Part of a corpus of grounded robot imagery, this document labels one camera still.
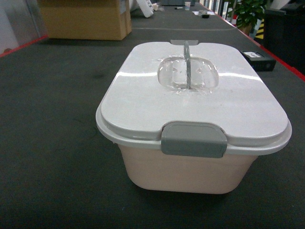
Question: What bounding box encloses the white box lid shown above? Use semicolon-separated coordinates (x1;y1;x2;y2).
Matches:
96;42;292;154

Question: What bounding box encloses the beige plastic storage box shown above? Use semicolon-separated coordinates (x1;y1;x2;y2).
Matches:
95;104;293;195

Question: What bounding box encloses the large cardboard box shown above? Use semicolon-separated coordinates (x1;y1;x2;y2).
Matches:
37;0;132;41

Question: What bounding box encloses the black small device box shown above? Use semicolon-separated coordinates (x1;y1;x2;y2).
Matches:
240;51;276;72

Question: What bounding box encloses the grey front latch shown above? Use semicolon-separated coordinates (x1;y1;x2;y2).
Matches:
161;122;227;158

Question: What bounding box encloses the white foam piece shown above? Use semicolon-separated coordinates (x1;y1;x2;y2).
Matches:
129;0;154;18

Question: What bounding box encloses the white paper cup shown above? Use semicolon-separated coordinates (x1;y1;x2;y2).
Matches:
184;1;191;10

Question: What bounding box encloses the yellow black striped bollard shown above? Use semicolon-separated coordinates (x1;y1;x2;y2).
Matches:
254;19;264;42

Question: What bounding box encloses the green potted plant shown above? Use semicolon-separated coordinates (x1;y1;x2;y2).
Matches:
227;0;267;36

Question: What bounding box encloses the black cabinet right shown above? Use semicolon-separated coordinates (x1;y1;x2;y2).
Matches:
264;0;305;74

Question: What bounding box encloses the grey lid handle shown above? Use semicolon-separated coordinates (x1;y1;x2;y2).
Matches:
183;40;191;89

